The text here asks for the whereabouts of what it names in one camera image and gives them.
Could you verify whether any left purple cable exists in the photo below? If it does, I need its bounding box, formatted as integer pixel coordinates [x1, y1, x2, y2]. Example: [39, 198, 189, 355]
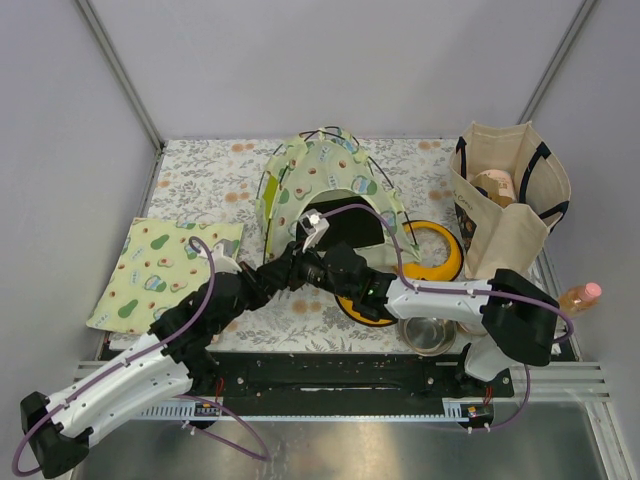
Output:
[12, 235, 271, 476]

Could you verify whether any green avocado pet tent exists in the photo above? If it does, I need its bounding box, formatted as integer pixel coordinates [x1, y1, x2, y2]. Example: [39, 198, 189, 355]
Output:
[256, 126, 421, 267]

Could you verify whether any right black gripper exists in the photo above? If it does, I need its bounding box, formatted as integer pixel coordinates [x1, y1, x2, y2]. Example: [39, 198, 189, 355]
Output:
[256, 235, 355, 301]

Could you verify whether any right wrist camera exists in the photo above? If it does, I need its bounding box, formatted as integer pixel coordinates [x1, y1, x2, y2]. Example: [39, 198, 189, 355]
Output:
[298, 209, 329, 253]

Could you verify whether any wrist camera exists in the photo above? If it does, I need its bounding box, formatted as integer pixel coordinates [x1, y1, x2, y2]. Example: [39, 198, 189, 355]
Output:
[198, 239, 241, 273]
[298, 209, 329, 253]

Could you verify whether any floral table mat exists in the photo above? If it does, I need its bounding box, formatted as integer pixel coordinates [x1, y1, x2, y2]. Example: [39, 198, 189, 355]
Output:
[107, 137, 564, 356]

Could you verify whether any yellow double bowl stand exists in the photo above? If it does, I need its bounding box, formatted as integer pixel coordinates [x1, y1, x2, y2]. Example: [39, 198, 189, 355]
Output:
[333, 219, 464, 326]

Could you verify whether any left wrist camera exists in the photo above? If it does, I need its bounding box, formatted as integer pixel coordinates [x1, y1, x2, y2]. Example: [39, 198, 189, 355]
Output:
[198, 239, 241, 273]

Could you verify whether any white slotted cable duct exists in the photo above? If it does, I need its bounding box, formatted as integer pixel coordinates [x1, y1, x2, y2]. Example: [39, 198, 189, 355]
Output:
[134, 399, 221, 422]

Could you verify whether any steel pet bowl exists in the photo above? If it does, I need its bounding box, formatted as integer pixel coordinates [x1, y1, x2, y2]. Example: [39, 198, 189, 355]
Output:
[458, 322, 487, 336]
[397, 317, 457, 357]

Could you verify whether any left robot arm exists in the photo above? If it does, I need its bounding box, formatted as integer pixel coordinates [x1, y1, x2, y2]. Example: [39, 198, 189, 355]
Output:
[17, 263, 288, 479]

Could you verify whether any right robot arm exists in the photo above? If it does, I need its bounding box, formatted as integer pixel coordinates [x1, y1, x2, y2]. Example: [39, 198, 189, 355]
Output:
[258, 243, 559, 396]

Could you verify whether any beige canvas tote bag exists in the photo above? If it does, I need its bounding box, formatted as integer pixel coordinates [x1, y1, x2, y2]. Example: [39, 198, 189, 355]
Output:
[450, 123, 571, 279]

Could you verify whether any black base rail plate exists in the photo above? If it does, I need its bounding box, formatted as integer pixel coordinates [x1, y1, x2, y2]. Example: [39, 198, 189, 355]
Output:
[194, 352, 514, 417]

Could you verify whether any pink cap plastic bottle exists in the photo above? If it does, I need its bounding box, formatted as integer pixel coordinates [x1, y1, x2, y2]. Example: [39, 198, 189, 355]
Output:
[557, 282, 603, 319]

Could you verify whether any avocado print cushion mat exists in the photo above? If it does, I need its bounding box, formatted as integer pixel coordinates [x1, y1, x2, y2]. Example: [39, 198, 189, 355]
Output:
[86, 218, 243, 335]

